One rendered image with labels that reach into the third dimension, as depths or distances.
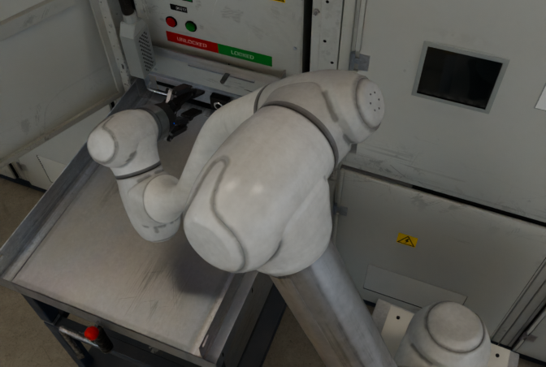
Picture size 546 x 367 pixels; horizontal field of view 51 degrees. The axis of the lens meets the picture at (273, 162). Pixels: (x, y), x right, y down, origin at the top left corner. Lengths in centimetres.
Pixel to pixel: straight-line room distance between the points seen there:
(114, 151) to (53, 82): 62
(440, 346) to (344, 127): 52
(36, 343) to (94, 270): 98
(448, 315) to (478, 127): 49
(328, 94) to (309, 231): 18
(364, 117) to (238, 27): 83
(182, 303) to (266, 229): 77
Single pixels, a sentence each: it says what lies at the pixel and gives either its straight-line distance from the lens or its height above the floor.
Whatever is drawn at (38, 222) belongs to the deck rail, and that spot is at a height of 86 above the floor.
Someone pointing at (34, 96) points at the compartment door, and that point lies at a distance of 175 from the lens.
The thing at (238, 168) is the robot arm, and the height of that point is 158.
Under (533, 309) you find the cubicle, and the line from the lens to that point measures 208.
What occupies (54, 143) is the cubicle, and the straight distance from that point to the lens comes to 235.
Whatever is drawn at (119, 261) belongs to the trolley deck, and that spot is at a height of 85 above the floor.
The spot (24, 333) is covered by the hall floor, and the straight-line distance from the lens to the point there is 248.
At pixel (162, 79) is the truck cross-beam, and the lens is 179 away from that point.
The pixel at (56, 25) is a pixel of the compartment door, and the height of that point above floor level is 116.
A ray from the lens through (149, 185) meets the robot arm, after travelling 120.
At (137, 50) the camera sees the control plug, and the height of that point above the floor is 111.
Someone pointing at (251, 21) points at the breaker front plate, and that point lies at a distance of 150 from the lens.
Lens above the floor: 209
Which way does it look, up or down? 51 degrees down
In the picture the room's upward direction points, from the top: 2 degrees counter-clockwise
